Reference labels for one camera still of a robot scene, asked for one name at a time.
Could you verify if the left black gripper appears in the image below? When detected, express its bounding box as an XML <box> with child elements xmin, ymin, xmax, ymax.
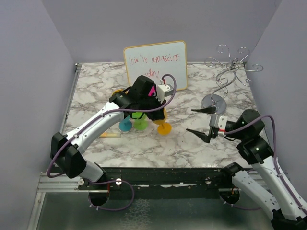
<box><xmin>139</xmin><ymin>92</ymin><xmax>167</xmax><ymax>122</ymax></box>

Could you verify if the pink wine glass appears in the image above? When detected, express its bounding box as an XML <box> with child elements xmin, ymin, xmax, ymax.
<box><xmin>148</xmin><ymin>87</ymin><xmax>156</xmax><ymax>96</ymax></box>

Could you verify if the green wine glass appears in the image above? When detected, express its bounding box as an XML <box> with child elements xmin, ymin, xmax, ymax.
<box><xmin>130</xmin><ymin>112</ymin><xmax>148</xmax><ymax>131</ymax></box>

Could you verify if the blue wine glass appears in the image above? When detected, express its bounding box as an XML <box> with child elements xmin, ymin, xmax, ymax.
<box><xmin>118</xmin><ymin>117</ymin><xmax>132</xmax><ymax>132</ymax></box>

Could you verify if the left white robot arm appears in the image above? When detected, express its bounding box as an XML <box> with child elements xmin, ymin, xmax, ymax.
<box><xmin>47</xmin><ymin>75</ymin><xmax>177</xmax><ymax>189</ymax></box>

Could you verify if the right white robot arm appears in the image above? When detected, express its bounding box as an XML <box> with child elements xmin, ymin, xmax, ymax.
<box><xmin>189</xmin><ymin>106</ymin><xmax>307</xmax><ymax>230</ymax></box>

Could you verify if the chrome wine glass rack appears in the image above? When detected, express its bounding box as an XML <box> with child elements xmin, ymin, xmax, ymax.
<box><xmin>201</xmin><ymin>44</ymin><xmax>263</xmax><ymax>115</ymax></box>

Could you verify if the yellow framed whiteboard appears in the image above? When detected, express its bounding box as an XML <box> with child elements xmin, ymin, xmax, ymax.
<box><xmin>123</xmin><ymin>41</ymin><xmax>188</xmax><ymax>91</ymax></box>

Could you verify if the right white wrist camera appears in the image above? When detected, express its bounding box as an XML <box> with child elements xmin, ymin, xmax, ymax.
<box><xmin>209</xmin><ymin>115</ymin><xmax>227</xmax><ymax>136</ymax></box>

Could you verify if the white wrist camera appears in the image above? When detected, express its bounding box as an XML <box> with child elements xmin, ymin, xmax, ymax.
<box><xmin>209</xmin><ymin>115</ymin><xmax>227</xmax><ymax>136</ymax></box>
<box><xmin>156</xmin><ymin>84</ymin><xmax>174</xmax><ymax>102</ymax></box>

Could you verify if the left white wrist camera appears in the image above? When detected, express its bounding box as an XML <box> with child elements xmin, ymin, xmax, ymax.
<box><xmin>156</xmin><ymin>84</ymin><xmax>174</xmax><ymax>102</ymax></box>

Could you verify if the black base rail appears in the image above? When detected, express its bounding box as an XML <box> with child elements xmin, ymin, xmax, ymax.
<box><xmin>78</xmin><ymin>167</ymin><xmax>235</xmax><ymax>200</ymax></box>

